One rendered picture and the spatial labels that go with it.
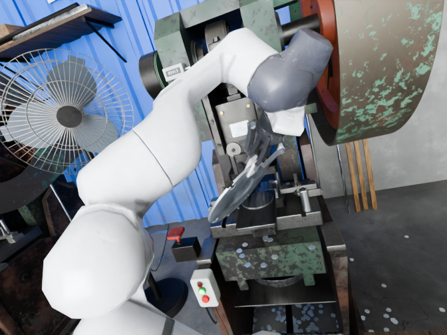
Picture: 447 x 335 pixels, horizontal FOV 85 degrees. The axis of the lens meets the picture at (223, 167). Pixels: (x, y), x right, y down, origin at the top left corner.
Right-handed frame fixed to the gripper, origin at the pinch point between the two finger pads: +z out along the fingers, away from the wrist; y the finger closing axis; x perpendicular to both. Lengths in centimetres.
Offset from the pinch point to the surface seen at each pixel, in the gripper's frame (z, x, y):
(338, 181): 96, -142, -26
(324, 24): -30.8, -36.4, 13.5
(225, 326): 63, 19, -28
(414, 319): 55, -46, -88
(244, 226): 19.6, 4.8, -9.1
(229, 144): 11.2, -10.8, 16.3
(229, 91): -1.8, -19.1, 29.0
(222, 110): 1.8, -12.5, 24.8
